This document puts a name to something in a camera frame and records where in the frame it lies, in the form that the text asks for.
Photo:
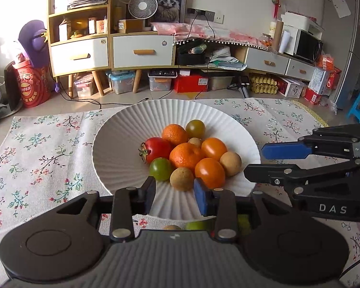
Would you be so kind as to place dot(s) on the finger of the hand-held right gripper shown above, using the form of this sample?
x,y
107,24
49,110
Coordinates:
x,y
273,174
285,151

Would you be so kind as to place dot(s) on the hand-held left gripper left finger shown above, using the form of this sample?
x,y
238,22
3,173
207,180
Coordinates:
x,y
148,195

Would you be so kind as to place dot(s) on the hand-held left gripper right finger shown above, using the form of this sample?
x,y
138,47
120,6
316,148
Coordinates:
x,y
200,196

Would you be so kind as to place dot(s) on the longan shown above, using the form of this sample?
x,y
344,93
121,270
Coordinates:
x,y
182,179
195,142
231,163
171,227

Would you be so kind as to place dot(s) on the orange cherry tomato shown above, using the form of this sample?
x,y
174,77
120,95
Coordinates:
x,y
214,148
210,172

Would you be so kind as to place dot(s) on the small mandarin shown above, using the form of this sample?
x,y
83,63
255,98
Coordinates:
x,y
174,133
186,156

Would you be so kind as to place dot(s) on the red tomato with stem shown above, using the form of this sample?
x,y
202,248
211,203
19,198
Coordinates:
x,y
157,150

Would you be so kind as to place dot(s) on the white ribbed plate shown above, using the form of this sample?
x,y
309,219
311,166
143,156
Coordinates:
x,y
123,144

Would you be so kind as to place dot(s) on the olive yellow cherry tomato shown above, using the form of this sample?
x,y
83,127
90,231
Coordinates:
x,y
195,128

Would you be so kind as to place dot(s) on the stack of egg cartons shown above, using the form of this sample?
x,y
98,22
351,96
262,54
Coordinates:
x,y
264,84

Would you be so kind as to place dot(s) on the red white carton stack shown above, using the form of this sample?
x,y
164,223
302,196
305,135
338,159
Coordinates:
x,y
322,84

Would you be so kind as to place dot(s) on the clear empty bin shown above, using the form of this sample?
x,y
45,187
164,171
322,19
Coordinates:
x,y
220,83

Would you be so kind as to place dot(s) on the black microwave oven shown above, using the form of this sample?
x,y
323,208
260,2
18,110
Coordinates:
x,y
307,46

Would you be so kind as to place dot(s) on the floral tablecloth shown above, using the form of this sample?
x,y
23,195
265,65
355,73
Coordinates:
x,y
48,156

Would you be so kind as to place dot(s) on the clear box of orange items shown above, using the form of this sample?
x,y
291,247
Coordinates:
x,y
160,83

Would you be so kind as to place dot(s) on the red flat box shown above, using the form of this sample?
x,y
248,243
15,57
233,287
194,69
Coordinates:
x,y
190,84

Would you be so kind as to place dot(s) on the brown paper tube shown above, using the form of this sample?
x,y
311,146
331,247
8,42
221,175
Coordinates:
x,y
277,36

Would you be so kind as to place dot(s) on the clear box with blue lid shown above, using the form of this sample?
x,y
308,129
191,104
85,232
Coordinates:
x,y
122,82

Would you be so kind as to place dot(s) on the silver refrigerator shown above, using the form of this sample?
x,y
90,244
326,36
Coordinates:
x,y
351,51

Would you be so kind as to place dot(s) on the clear plastic storage box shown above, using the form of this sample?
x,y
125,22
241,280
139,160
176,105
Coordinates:
x,y
84,86

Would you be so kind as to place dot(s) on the white printer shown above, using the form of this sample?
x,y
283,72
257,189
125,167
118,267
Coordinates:
x,y
300,21

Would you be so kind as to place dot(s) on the pink floral cloth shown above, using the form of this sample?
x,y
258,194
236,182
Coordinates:
x,y
222,34

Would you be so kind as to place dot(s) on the black bag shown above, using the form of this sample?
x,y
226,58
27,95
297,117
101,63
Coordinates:
x,y
192,55

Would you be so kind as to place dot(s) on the wooden cabinet with white drawer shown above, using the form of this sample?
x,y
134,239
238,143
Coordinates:
x,y
142,51

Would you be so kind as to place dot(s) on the red round gift bucket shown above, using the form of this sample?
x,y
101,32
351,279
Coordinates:
x,y
33,87

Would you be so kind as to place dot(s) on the small brown cardboard box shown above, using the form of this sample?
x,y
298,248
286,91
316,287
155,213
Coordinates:
x,y
130,26

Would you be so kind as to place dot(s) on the black upright appliance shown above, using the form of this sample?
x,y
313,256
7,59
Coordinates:
x,y
12,87

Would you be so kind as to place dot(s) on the wooden corner shelf unit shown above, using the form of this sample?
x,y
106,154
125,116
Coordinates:
x,y
105,21

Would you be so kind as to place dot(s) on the white milk carton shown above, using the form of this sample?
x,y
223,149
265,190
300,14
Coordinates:
x,y
65,30

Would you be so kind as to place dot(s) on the framed cat picture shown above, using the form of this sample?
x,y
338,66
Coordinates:
x,y
168,3

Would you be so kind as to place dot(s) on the small white desk fan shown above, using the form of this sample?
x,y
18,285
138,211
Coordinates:
x,y
142,6

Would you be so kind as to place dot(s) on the purple plush toy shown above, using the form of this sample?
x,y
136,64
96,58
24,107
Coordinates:
x,y
30,39

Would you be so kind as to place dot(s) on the wall socket strip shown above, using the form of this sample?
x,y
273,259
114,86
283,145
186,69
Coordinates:
x,y
208,15

